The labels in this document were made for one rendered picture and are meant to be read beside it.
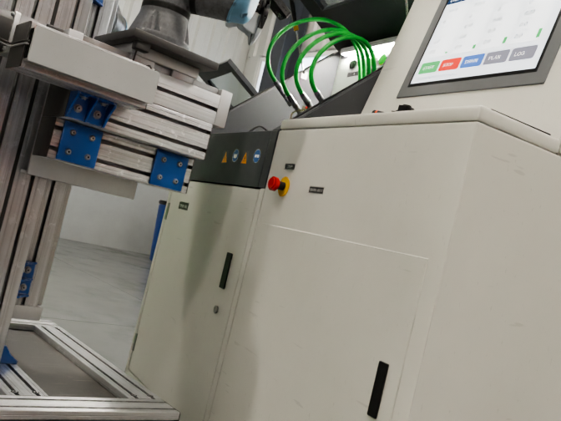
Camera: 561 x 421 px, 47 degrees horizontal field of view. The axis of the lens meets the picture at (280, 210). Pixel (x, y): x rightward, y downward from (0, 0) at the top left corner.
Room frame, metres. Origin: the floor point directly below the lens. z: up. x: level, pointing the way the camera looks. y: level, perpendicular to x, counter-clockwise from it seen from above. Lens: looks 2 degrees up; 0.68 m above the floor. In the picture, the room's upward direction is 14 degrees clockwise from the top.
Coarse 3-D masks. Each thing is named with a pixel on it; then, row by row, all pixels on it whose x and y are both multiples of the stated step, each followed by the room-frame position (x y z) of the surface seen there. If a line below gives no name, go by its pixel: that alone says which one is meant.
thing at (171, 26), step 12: (144, 0) 1.50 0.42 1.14; (156, 0) 1.48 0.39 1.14; (144, 12) 1.49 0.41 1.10; (156, 12) 1.48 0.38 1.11; (168, 12) 1.48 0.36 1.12; (180, 12) 1.50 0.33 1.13; (132, 24) 1.50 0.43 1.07; (144, 24) 1.47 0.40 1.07; (156, 24) 1.47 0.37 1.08; (168, 24) 1.48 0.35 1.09; (180, 24) 1.50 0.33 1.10; (156, 36) 1.46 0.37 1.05; (168, 36) 1.47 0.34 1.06; (180, 36) 1.50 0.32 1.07
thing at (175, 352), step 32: (192, 192) 2.14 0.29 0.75; (224, 192) 1.93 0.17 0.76; (256, 192) 1.75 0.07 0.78; (192, 224) 2.08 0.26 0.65; (224, 224) 1.88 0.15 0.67; (160, 256) 2.26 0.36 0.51; (192, 256) 2.03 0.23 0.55; (224, 256) 1.84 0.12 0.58; (160, 288) 2.20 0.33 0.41; (192, 288) 1.98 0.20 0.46; (224, 288) 1.80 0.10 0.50; (160, 320) 2.14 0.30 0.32; (192, 320) 1.93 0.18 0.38; (224, 320) 1.76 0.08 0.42; (160, 352) 2.08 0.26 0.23; (192, 352) 1.89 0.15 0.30; (160, 384) 2.03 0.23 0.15; (192, 384) 1.84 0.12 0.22; (192, 416) 1.80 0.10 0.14
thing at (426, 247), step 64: (384, 64) 1.85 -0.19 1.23; (384, 128) 1.33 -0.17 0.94; (448, 128) 1.17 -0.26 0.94; (320, 192) 1.49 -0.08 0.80; (384, 192) 1.29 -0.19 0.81; (448, 192) 1.14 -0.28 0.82; (512, 192) 1.17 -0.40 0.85; (256, 256) 1.68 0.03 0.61; (320, 256) 1.43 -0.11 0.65; (384, 256) 1.25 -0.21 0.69; (448, 256) 1.11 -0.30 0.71; (512, 256) 1.19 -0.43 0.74; (256, 320) 1.61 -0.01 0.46; (320, 320) 1.38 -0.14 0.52; (384, 320) 1.21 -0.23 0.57; (448, 320) 1.13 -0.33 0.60; (512, 320) 1.21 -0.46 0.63; (256, 384) 1.55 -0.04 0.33; (320, 384) 1.34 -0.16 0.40; (384, 384) 1.18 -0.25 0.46; (448, 384) 1.15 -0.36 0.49; (512, 384) 1.23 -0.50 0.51
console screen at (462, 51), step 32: (448, 0) 1.73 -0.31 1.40; (480, 0) 1.61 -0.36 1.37; (512, 0) 1.51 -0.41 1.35; (544, 0) 1.42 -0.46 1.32; (448, 32) 1.66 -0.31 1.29; (480, 32) 1.56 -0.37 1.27; (512, 32) 1.46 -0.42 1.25; (544, 32) 1.38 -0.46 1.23; (416, 64) 1.72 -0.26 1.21; (448, 64) 1.60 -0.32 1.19; (480, 64) 1.50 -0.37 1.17; (512, 64) 1.41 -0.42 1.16; (544, 64) 1.34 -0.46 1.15; (416, 96) 1.66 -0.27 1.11
